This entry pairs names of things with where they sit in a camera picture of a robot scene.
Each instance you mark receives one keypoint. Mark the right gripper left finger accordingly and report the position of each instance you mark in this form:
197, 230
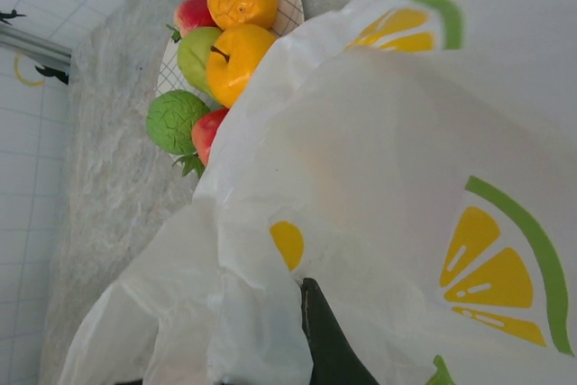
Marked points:
131, 381

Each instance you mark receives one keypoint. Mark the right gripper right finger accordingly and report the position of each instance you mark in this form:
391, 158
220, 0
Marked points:
333, 349

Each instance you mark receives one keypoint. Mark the white lemon print plastic bag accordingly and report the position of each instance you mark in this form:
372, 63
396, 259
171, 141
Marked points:
383, 155

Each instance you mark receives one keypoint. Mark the wrinkled green round fruit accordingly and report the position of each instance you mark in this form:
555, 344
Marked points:
176, 121

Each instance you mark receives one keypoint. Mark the yellow toy apple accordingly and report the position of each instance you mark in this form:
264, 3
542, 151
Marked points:
239, 69

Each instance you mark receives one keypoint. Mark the green toy pear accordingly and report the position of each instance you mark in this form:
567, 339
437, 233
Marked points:
194, 60

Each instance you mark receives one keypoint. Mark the white grid pattern plate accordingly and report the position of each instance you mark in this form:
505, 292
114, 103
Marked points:
288, 11

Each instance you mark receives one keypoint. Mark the aluminium corner post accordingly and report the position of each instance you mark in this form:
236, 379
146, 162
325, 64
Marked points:
31, 44

